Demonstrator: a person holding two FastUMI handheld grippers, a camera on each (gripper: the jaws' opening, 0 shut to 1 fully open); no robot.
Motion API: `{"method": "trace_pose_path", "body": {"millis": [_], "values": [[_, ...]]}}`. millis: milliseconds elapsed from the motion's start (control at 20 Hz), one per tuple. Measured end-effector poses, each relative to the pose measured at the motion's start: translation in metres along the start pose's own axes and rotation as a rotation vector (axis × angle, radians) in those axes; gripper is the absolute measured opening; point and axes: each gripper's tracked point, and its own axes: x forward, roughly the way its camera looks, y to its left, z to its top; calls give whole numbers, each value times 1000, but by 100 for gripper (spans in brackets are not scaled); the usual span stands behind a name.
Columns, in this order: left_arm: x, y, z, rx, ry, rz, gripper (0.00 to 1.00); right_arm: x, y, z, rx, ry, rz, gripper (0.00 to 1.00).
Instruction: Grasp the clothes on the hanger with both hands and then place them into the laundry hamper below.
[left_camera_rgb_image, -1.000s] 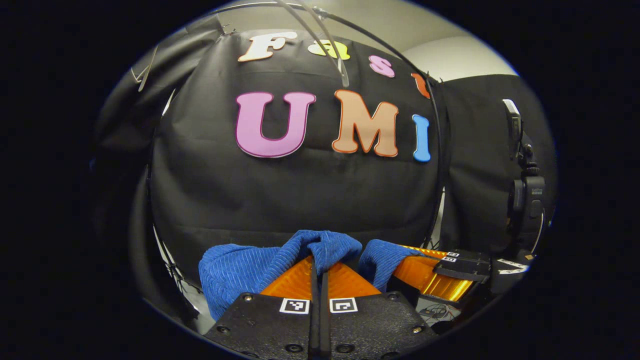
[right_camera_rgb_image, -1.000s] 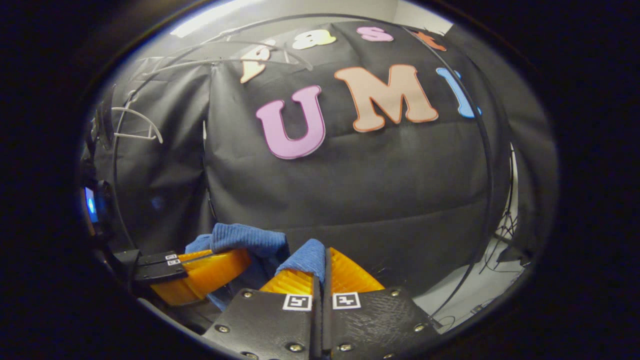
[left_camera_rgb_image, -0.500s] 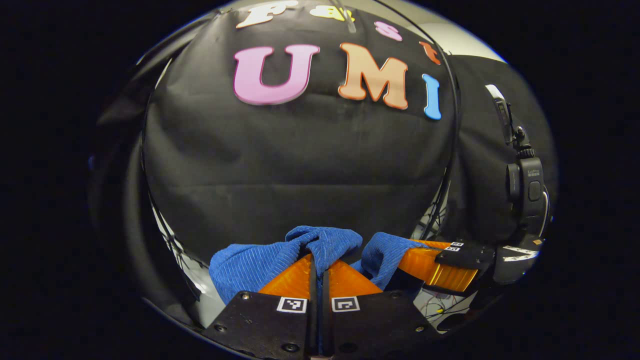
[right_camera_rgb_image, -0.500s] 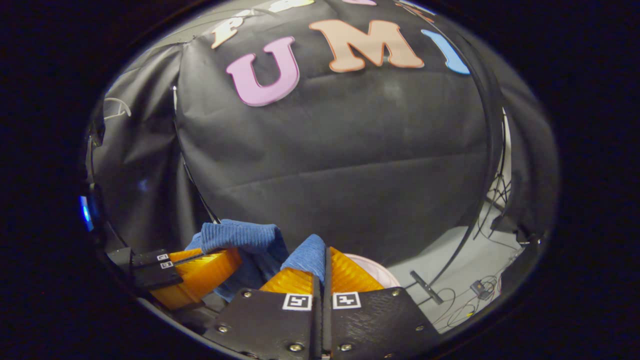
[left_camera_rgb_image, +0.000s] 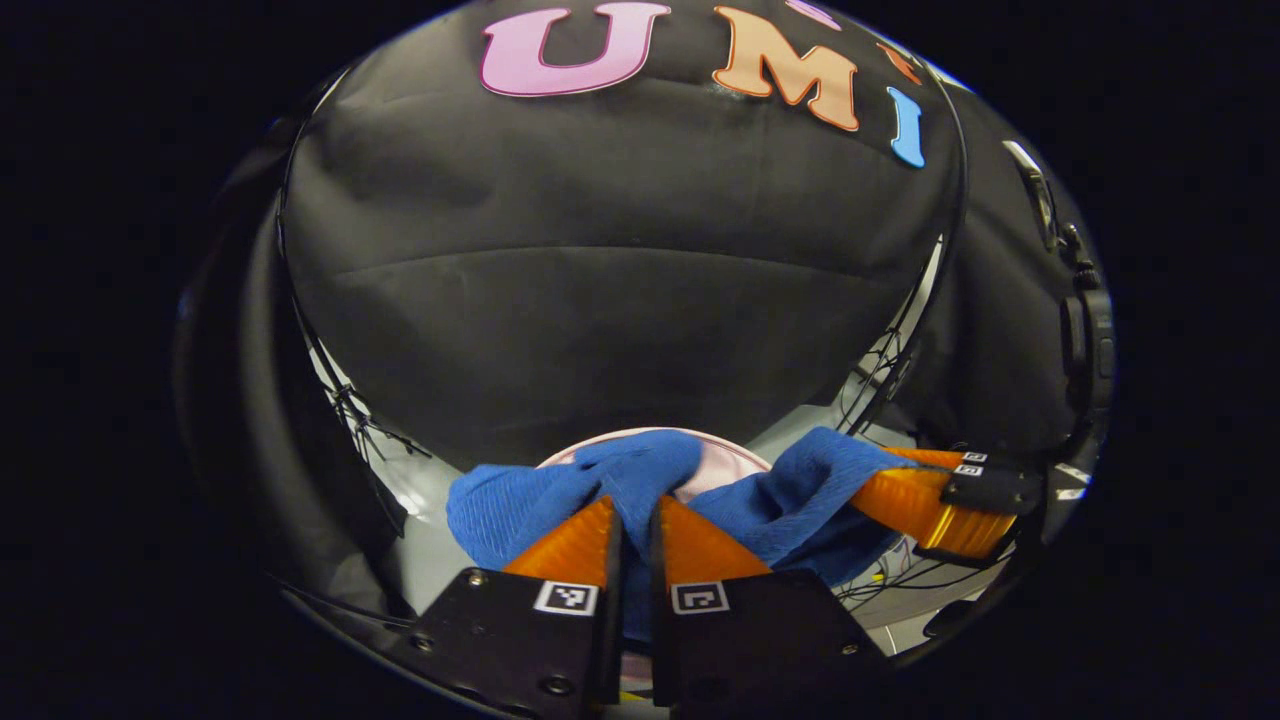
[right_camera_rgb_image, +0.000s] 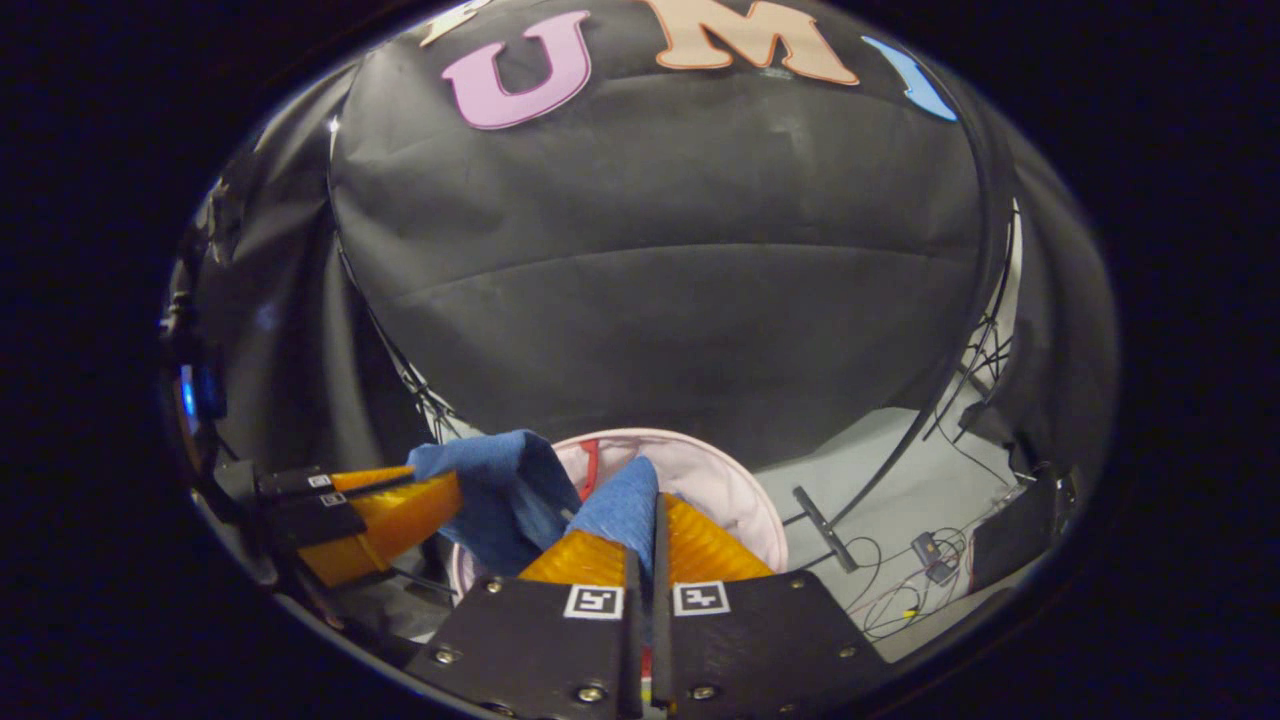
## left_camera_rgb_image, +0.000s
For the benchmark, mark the black backdrop cloth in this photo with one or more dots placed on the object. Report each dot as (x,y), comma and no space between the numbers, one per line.
(620,300)

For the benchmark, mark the pink laundry hamper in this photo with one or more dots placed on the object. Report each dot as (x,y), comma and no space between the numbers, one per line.
(725,470)

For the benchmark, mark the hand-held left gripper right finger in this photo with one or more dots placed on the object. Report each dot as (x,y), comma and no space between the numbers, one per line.
(662,640)

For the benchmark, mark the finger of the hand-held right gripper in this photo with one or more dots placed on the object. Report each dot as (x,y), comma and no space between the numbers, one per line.
(930,458)
(990,492)

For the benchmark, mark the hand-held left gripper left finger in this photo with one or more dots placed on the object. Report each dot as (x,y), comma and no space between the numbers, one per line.
(610,640)

